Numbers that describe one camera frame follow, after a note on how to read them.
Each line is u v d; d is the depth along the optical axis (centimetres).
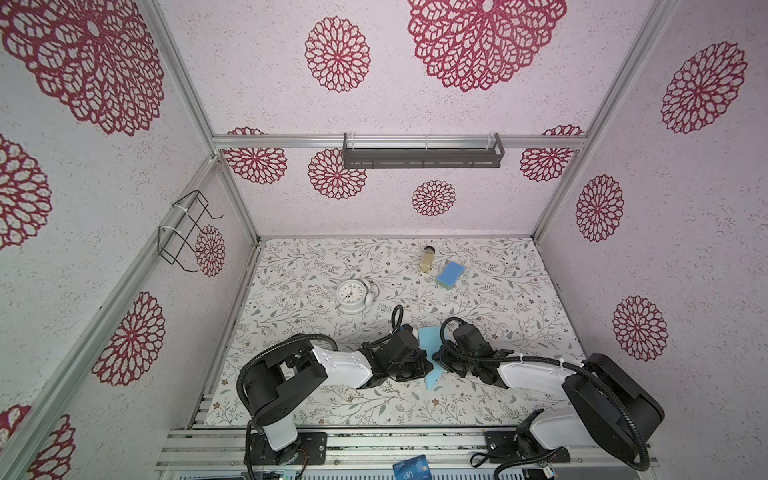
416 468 72
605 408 42
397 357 69
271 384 46
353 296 99
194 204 82
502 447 74
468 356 69
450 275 109
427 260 111
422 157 88
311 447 74
